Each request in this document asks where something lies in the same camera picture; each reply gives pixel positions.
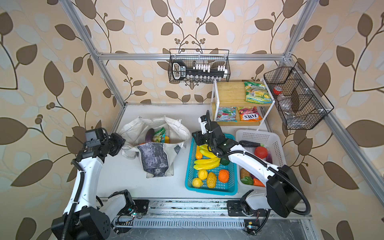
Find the purple eggplant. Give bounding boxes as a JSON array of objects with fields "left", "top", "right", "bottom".
[{"left": 145, "top": 128, "right": 155, "bottom": 143}]

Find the green snack bag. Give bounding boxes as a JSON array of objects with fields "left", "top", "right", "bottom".
[
  {"left": 244, "top": 82, "right": 273, "bottom": 104},
  {"left": 152, "top": 127, "right": 166, "bottom": 143}
]

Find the cream canvas grocery bag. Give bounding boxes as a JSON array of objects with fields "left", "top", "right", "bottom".
[{"left": 118, "top": 116, "right": 192, "bottom": 178}]

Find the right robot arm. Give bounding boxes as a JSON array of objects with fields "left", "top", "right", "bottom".
[{"left": 192, "top": 111, "right": 311, "bottom": 218}]

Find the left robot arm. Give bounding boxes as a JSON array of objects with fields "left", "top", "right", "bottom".
[{"left": 51, "top": 128, "right": 137, "bottom": 240}]

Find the lower teal snack bag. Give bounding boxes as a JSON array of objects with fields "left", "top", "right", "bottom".
[{"left": 217, "top": 107, "right": 237, "bottom": 122}]

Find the orange Fox's candy bag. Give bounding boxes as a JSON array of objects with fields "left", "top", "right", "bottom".
[{"left": 238, "top": 107, "right": 263, "bottom": 122}]

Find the upper banana bunch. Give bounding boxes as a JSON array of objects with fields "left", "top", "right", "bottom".
[{"left": 199, "top": 145, "right": 217, "bottom": 159}]

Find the banana bunch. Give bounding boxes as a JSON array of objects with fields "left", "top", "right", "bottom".
[
  {"left": 194, "top": 158, "right": 221, "bottom": 171},
  {"left": 199, "top": 145, "right": 217, "bottom": 159}
]

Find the lower banana bunch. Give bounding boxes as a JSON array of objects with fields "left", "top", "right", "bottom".
[{"left": 194, "top": 158, "right": 221, "bottom": 171}]

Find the teal plastic basket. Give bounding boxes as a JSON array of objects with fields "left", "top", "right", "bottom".
[{"left": 185, "top": 139, "right": 239, "bottom": 196}]

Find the yellow lemon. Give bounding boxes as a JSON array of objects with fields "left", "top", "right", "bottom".
[{"left": 198, "top": 170, "right": 208, "bottom": 181}]

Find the orange tangerine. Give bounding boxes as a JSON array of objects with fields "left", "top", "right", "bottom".
[{"left": 218, "top": 170, "right": 230, "bottom": 184}]

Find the yellow corn cob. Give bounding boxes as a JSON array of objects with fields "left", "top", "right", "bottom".
[{"left": 206, "top": 172, "right": 217, "bottom": 189}]

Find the yellow round fruit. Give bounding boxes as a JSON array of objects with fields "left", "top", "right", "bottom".
[{"left": 192, "top": 178, "right": 204, "bottom": 188}]

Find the red tomato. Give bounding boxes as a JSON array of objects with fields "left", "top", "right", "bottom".
[{"left": 254, "top": 146, "right": 268, "bottom": 159}]

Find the white plastic basket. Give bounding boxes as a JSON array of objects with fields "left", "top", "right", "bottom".
[{"left": 235, "top": 130, "right": 287, "bottom": 192}]

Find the orange carrot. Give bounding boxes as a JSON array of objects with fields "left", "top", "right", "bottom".
[{"left": 253, "top": 178, "right": 265, "bottom": 188}]

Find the plastic bottle red cap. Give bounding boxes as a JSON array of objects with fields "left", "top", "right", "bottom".
[{"left": 273, "top": 86, "right": 292, "bottom": 111}]

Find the white wire shelf rack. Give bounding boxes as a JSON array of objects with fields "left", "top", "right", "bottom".
[{"left": 210, "top": 81, "right": 276, "bottom": 131}]

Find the black wire basket back wall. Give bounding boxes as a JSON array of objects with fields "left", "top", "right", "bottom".
[{"left": 168, "top": 48, "right": 231, "bottom": 84}]

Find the black wire basket wall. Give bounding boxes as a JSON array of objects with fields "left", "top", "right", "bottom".
[
  {"left": 264, "top": 63, "right": 334, "bottom": 130},
  {"left": 168, "top": 48, "right": 231, "bottom": 84}
]

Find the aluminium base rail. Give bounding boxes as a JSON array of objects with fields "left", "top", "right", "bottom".
[{"left": 113, "top": 197, "right": 313, "bottom": 229}]

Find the black wire basket right wall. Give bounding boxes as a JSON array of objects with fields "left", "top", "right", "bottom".
[{"left": 264, "top": 63, "right": 334, "bottom": 130}]

